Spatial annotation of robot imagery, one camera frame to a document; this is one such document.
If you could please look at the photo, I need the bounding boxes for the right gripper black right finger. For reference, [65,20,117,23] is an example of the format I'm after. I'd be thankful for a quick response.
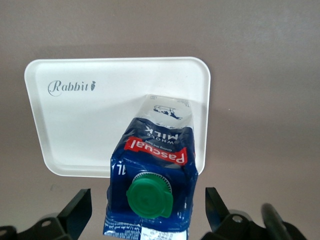
[201,186,308,240]

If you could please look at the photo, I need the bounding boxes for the blue milk carton green cap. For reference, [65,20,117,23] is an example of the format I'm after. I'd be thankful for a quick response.
[103,93,200,239]

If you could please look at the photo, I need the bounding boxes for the cream rabbit print tray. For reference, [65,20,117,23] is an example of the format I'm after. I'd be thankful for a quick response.
[23,56,212,179]

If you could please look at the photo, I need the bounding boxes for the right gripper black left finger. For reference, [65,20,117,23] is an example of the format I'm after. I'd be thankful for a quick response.
[0,188,92,240]

